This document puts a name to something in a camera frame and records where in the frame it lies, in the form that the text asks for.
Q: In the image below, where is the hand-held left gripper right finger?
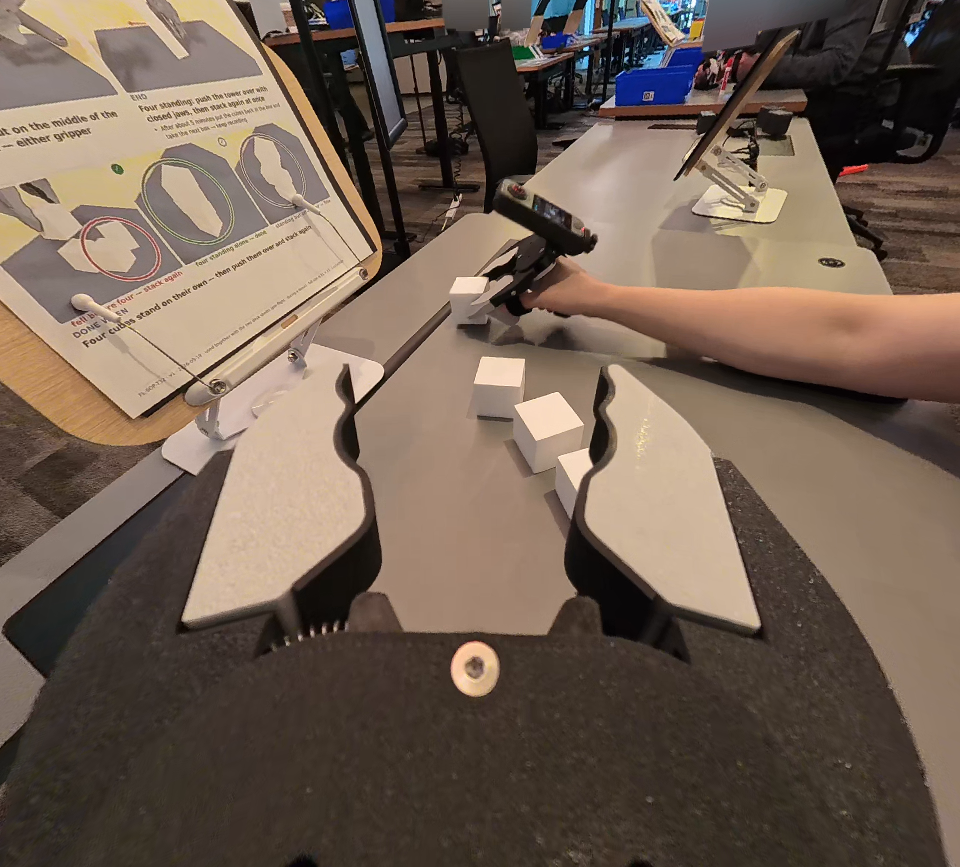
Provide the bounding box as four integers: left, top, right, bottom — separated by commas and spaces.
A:
564, 364, 762, 647

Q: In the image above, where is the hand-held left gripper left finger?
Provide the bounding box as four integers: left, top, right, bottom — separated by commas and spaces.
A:
181, 363, 382, 647

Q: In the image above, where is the white foam cube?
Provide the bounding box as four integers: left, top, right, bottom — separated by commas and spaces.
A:
513, 391, 585, 475
471, 356, 527, 421
555, 447, 595, 518
448, 276, 492, 326

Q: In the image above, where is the person's right forearm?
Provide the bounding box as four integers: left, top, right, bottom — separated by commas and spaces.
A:
596, 280, 960, 405

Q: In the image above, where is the person's right hand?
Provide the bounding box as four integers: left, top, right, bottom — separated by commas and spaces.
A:
525, 258, 605, 319

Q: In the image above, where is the black office chair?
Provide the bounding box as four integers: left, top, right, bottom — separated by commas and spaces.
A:
453, 40, 540, 197

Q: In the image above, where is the red and black tool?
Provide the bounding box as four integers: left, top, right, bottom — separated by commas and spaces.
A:
693, 53, 740, 92

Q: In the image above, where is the wooden top desk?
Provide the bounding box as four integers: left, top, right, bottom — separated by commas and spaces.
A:
266, 18, 481, 193

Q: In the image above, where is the dark display panel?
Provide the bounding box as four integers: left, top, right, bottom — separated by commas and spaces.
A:
335, 0, 410, 152

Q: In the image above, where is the wooden document board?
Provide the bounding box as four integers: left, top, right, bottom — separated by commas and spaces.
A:
0, 0, 384, 448

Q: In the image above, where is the printed instruction sheet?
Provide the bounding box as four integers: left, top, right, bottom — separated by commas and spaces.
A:
0, 0, 376, 420

